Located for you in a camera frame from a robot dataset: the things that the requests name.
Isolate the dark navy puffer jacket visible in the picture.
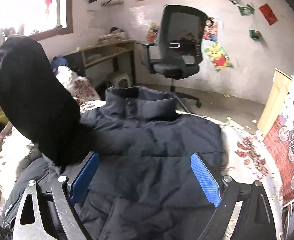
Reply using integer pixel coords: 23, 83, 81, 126
0, 35, 224, 239

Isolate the floral satin bed quilt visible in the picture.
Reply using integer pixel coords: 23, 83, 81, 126
0, 64, 285, 240

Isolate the blue bicycle print curtain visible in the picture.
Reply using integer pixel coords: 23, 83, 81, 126
263, 17, 294, 240

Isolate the light wooden board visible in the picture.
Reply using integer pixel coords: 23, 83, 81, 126
257, 68, 292, 138

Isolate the green plastic stool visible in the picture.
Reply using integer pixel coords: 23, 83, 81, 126
106, 71, 132, 88

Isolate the blue pillow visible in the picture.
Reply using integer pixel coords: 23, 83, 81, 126
50, 56, 68, 76

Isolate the wooden desk with shelf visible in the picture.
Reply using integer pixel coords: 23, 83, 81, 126
62, 40, 136, 88

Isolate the Winnie the Pooh poster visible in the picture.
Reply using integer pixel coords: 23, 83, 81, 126
204, 42, 232, 72

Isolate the black mesh office chair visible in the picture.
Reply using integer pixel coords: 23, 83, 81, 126
137, 4, 208, 113

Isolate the cartoon anime poster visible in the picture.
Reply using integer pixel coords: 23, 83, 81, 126
203, 17, 218, 42

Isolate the small cartoon sticker poster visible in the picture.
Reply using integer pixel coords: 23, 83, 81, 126
146, 23, 159, 43

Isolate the green hanging wall pouch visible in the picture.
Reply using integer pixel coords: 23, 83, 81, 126
249, 29, 262, 40

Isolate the red paper on wall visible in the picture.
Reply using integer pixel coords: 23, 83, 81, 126
259, 4, 278, 25

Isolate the window with brown frame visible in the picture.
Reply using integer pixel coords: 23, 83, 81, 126
0, 0, 73, 44

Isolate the green photo on wall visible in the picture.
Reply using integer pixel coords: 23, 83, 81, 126
238, 4, 255, 16

